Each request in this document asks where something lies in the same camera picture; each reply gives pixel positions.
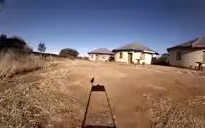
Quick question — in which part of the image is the pale house with brown roof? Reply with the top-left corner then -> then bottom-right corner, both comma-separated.
166,36 -> 205,71

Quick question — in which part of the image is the low dark bush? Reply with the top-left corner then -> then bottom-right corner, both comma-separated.
59,47 -> 80,58

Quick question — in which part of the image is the red dirt path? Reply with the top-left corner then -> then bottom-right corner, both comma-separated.
0,59 -> 205,128

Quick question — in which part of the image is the pale house with grey roof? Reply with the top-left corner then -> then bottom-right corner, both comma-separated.
111,42 -> 160,66

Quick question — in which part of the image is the clump of dark trees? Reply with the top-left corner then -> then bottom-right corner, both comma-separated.
0,33 -> 33,53

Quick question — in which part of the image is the small green tree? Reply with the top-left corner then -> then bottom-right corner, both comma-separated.
37,41 -> 47,53

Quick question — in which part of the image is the small pale house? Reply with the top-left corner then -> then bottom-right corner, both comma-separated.
87,47 -> 115,63

